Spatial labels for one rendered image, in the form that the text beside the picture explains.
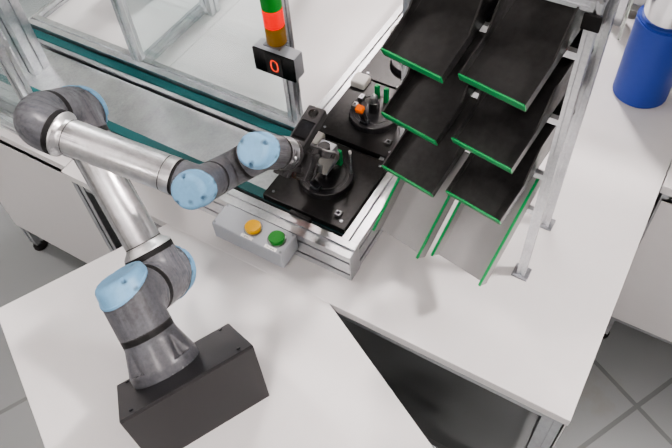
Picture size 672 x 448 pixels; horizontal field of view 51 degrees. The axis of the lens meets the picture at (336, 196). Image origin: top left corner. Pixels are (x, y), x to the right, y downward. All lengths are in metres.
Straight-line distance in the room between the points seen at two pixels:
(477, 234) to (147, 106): 1.08
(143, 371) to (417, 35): 0.85
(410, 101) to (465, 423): 1.40
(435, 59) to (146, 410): 0.83
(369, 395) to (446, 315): 0.27
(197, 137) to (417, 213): 0.72
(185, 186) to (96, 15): 1.42
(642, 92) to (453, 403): 1.19
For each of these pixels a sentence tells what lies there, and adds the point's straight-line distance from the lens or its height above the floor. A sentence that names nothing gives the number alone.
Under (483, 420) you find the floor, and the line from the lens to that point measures 2.53.
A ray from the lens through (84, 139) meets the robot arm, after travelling 1.46.
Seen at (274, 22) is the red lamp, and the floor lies 1.33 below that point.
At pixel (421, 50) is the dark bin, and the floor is 1.53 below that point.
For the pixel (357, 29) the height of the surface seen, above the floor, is 0.86.
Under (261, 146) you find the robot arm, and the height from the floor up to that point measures 1.33.
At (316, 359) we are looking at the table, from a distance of 1.65.
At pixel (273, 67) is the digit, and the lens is 1.77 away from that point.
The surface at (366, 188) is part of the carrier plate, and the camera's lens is 1.77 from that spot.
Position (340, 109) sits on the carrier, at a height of 0.97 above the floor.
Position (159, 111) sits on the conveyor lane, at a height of 0.92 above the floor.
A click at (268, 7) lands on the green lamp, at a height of 1.38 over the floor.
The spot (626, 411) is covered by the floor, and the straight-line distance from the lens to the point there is 2.65.
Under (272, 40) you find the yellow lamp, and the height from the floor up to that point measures 1.28.
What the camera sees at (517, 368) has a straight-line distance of 1.66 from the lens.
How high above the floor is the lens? 2.35
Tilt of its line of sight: 52 degrees down
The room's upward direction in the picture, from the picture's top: 5 degrees counter-clockwise
